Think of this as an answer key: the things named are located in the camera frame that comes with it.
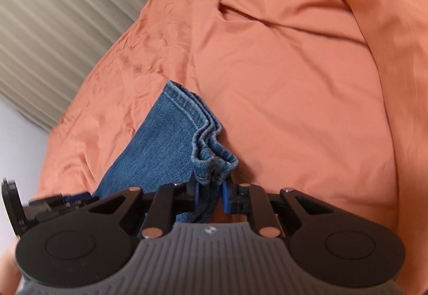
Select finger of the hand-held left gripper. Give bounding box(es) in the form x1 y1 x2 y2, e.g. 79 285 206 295
62 192 94 208

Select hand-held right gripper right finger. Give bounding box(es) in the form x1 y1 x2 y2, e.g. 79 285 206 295
222 180 335 239

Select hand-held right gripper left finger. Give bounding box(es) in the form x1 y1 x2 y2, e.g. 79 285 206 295
89 182 202 239

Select blue denim pants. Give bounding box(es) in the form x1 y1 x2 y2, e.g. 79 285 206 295
91 80 239 224

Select orange bed sheet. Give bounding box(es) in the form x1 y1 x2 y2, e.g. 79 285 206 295
0 0 428 295

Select beige pleated curtain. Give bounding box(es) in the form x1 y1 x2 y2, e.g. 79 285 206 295
0 0 223 131

